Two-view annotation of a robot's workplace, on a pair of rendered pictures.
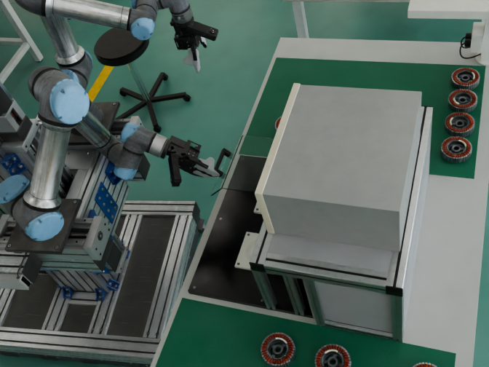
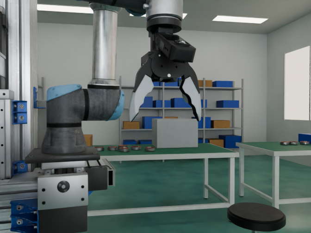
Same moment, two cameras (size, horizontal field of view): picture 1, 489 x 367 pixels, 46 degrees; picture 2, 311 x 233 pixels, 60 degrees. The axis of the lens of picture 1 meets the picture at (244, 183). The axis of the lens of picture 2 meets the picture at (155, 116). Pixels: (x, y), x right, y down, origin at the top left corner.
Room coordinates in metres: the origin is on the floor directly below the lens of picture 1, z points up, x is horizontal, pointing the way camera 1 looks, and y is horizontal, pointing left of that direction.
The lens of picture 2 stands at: (1.45, -0.39, 1.17)
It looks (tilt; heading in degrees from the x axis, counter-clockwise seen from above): 1 degrees down; 48
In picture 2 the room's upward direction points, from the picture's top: straight up
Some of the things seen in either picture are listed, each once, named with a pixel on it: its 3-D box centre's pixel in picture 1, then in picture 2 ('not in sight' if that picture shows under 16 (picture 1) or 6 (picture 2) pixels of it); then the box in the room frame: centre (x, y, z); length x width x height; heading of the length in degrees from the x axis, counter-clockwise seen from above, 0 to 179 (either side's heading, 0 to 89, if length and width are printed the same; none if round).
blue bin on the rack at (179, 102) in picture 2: not in sight; (180, 103); (6.39, 4.10, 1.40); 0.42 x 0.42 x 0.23; 57
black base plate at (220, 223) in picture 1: (273, 228); not in sight; (1.24, -0.05, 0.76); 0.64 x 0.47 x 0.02; 147
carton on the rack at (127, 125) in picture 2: not in sight; (131, 125); (5.37, 4.77, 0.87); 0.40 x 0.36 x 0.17; 57
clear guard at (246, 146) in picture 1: (262, 169); not in sight; (1.30, -0.08, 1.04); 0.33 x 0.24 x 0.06; 57
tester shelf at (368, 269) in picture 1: (346, 184); not in sight; (1.07, -0.30, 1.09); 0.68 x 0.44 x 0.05; 147
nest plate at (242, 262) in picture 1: (260, 252); not in sight; (1.14, 0.03, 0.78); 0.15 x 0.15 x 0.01; 57
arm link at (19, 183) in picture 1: (20, 197); not in sight; (1.39, 0.73, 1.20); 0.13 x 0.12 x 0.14; 28
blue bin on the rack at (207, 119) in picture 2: not in sight; (201, 122); (6.83, 3.81, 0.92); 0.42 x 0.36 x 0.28; 57
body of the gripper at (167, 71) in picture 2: (186, 31); (162, 53); (1.84, 0.01, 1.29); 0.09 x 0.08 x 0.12; 65
